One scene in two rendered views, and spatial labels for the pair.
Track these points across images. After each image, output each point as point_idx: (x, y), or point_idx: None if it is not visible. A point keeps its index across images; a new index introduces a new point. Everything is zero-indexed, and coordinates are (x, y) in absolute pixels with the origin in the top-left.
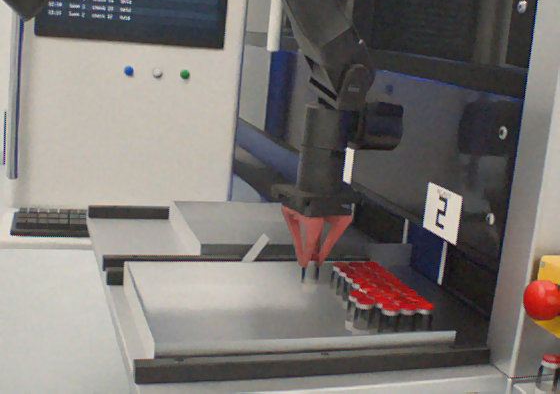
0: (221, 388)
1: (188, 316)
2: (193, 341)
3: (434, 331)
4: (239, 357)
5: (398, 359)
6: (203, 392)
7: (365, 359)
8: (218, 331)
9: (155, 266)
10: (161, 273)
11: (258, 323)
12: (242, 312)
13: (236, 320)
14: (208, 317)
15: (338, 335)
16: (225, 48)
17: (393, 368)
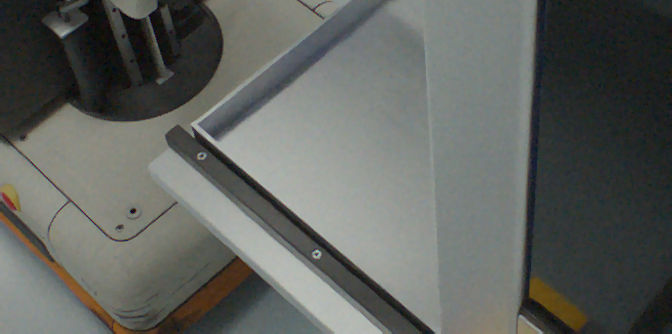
0: (212, 206)
1: (357, 88)
2: (219, 147)
3: (438, 331)
4: (247, 191)
5: (376, 321)
6: (193, 199)
7: (343, 291)
8: (340, 133)
9: None
10: (420, 5)
11: (396, 151)
12: (415, 121)
13: (386, 129)
14: (371, 104)
15: (431, 234)
16: None
17: (374, 324)
